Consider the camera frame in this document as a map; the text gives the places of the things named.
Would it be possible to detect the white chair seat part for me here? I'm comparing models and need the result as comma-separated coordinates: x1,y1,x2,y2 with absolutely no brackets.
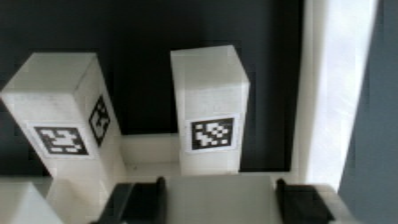
0,135,361,224

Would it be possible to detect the white chair leg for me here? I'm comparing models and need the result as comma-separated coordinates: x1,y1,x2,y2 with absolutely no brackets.
0,53,125,203
171,45,251,175

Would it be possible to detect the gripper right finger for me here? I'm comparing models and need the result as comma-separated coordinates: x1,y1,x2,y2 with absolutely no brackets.
276,179,335,224

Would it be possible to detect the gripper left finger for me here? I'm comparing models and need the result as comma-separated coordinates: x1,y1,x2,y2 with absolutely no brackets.
90,177,168,224

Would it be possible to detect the white U-shaped obstacle fence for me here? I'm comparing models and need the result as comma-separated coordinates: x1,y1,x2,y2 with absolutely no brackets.
237,0,381,193

